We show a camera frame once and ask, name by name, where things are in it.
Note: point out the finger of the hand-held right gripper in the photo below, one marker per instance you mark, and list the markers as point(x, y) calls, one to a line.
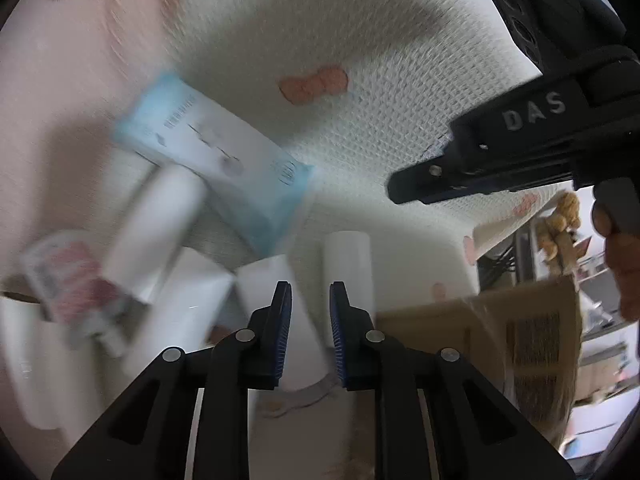
point(430, 182)

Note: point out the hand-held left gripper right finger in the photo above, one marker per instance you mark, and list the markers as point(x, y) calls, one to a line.
point(337, 335)

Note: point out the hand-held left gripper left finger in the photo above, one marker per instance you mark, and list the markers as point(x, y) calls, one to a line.
point(282, 330)

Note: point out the white paper roll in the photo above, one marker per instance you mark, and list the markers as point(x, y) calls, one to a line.
point(347, 260)
point(30, 360)
point(155, 220)
point(255, 285)
point(185, 305)

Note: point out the person's right hand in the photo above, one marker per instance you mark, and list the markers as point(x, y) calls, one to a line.
point(625, 270)

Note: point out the yellow plush toy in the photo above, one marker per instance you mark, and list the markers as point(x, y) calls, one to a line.
point(562, 215)

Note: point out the brown cardboard box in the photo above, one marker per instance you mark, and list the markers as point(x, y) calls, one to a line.
point(500, 330)

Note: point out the pink and cream printed blanket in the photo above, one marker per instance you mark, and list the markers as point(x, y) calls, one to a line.
point(350, 35)

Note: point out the light blue tissue packet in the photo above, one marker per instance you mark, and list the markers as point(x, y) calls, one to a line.
point(220, 160)

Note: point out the red and white packet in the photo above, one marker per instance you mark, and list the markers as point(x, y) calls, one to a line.
point(70, 270)

